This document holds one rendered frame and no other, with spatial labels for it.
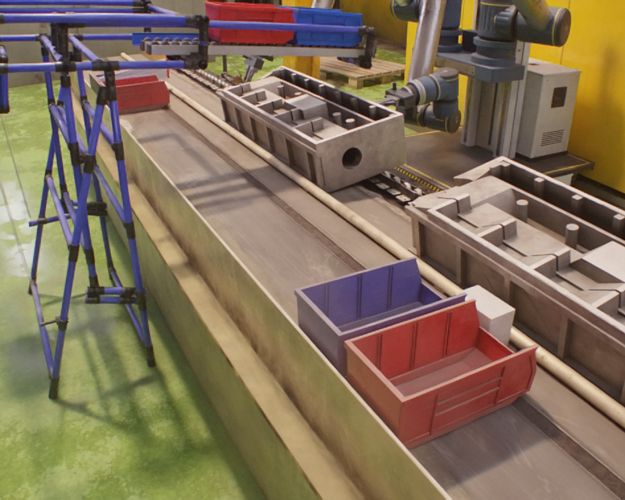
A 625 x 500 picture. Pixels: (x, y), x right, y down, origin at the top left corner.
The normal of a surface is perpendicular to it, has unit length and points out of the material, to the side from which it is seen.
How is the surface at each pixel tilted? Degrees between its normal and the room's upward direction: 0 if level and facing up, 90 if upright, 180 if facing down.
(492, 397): 92
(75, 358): 0
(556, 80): 90
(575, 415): 0
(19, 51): 90
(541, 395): 0
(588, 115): 90
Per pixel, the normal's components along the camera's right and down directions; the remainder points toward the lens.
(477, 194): -0.15, -0.83
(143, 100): 0.46, 0.45
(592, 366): -0.88, 0.36
